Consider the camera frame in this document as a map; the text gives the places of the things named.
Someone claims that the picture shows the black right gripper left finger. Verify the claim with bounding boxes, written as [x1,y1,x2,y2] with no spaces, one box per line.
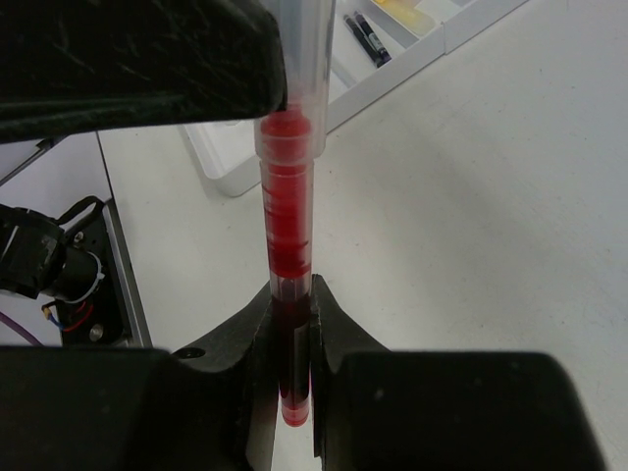
[1,289,275,470]

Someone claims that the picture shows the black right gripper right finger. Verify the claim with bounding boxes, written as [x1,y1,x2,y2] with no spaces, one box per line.
[310,276,606,470]

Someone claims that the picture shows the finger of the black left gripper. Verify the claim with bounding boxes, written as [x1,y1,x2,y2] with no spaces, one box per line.
[1,1,288,143]

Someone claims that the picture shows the red gel pen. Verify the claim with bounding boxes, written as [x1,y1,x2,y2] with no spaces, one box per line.
[256,108,313,427]

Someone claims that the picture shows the black gel pen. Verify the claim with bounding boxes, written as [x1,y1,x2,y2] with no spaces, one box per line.
[342,15,383,69]

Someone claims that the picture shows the purple gel pen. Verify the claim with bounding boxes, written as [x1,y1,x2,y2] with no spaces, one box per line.
[354,10,392,64]

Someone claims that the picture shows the clear pen cap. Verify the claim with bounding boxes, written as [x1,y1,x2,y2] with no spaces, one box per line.
[254,1,336,159]

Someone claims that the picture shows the white compartment tray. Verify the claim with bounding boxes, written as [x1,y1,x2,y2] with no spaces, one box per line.
[182,0,522,197]

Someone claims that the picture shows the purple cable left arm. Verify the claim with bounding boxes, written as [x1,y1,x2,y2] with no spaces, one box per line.
[0,313,40,347]

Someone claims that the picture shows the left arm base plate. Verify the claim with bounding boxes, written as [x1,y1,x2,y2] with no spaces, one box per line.
[44,196,152,347]

